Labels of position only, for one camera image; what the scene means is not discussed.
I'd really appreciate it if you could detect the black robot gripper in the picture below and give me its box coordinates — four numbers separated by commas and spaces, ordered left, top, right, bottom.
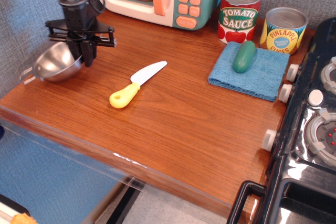
46, 0, 117, 67

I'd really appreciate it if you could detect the steel bowl with wire handles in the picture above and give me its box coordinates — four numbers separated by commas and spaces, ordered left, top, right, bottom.
19, 42, 83, 84

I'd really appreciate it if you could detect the yellow handled toy knife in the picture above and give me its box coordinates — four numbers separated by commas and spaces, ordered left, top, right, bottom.
109, 61, 167, 109

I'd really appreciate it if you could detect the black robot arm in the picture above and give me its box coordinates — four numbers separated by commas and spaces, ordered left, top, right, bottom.
46, 0, 117, 67

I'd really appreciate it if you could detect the blue folded cloth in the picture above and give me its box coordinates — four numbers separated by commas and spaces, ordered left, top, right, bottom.
208, 42, 290, 102

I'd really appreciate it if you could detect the tomato sauce can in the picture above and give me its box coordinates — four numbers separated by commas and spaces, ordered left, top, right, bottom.
217, 0, 261, 44

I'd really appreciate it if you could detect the green toy pickle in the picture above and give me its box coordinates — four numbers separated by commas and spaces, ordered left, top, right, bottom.
233, 41, 256, 73

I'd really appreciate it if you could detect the orange object bottom left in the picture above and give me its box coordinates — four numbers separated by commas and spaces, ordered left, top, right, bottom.
10, 213, 37, 224

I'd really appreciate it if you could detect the pineapple slices can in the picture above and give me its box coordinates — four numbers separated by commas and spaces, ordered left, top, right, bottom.
259, 7, 308, 55

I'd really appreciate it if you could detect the white stove knob front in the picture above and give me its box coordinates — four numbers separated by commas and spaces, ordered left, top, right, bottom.
261, 129, 277, 152

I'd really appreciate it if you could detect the white stove knob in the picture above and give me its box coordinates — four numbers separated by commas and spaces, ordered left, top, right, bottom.
261, 129, 277, 152
286, 64, 300, 82
278, 84, 292, 103

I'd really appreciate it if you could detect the white stove knob middle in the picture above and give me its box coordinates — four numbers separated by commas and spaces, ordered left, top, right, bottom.
278, 84, 292, 103

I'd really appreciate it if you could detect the white stove knob rear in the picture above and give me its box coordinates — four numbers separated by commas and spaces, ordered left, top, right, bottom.
286, 64, 300, 82

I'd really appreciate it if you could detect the black toy stove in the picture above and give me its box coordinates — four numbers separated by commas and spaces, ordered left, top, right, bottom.
227, 18, 335, 223

